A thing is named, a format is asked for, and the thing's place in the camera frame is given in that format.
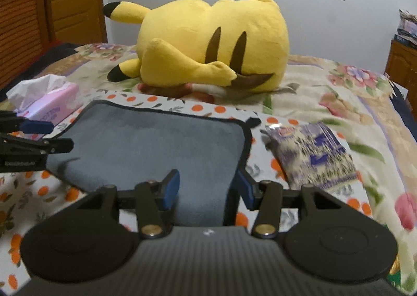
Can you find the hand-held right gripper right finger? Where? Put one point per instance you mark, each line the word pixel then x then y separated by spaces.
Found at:
pixel 245 191

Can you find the stack of magazines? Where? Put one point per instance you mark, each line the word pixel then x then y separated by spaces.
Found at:
pixel 407 27

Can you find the purple printed packet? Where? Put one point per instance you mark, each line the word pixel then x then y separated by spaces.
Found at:
pixel 312 156

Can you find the pink tissue pack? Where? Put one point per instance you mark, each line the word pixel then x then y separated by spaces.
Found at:
pixel 55 103

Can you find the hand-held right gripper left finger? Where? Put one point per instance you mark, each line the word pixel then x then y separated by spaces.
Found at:
pixel 171 190

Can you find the grey towel with black trim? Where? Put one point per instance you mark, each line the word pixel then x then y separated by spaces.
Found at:
pixel 146 139

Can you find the floral bed cover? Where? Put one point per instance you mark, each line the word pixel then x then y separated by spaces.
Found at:
pixel 342 103

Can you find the wooden slatted headboard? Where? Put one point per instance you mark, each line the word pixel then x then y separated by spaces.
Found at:
pixel 19 22

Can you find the yellow plush toy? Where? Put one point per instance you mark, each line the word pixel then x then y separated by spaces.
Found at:
pixel 195 32

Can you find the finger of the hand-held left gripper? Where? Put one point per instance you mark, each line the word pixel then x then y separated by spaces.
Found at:
pixel 49 146
pixel 36 126

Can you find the white orange-dotted cloth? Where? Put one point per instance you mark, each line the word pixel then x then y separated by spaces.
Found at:
pixel 32 191

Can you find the wooden cabinet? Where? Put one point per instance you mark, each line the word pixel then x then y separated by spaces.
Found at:
pixel 402 64

